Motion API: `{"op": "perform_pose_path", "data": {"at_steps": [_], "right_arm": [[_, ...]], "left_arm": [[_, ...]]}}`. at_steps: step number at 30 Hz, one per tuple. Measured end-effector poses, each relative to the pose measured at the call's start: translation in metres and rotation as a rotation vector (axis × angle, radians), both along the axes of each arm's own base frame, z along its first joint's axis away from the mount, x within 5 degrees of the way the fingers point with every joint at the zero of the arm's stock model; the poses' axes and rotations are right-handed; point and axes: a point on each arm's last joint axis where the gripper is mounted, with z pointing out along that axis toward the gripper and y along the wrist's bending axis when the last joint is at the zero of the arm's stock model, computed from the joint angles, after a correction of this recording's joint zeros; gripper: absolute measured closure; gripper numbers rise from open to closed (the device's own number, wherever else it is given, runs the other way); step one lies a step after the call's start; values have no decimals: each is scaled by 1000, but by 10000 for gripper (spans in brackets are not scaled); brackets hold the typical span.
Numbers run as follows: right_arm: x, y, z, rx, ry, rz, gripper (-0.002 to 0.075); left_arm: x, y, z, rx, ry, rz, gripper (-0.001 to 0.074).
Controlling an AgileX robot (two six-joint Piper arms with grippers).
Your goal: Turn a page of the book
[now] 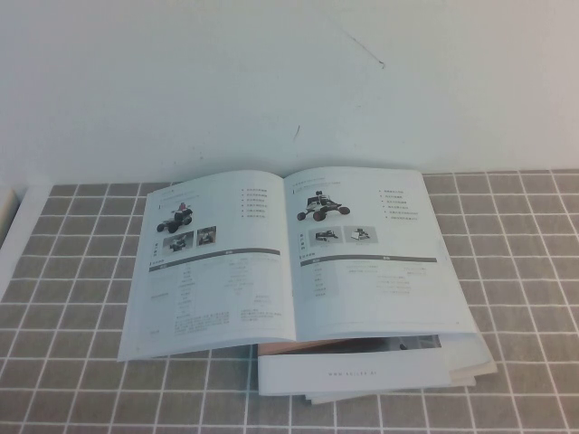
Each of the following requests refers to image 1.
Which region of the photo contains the white product catalogue book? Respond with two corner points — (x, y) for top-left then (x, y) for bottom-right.
(116, 167), (479, 363)

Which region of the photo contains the brown cover book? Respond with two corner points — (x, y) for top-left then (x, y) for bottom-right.
(253, 337), (390, 359)

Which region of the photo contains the white booklet with web address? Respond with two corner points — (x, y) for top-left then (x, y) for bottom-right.
(256, 347), (451, 400)

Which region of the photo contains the beige edged booklet stack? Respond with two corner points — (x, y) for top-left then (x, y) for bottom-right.
(301, 332), (499, 406)

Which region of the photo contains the grey white checked tablecloth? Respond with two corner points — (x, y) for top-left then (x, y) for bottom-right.
(0, 167), (579, 434)

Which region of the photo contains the beige flat board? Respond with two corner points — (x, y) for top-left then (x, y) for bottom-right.
(0, 189), (18, 248)

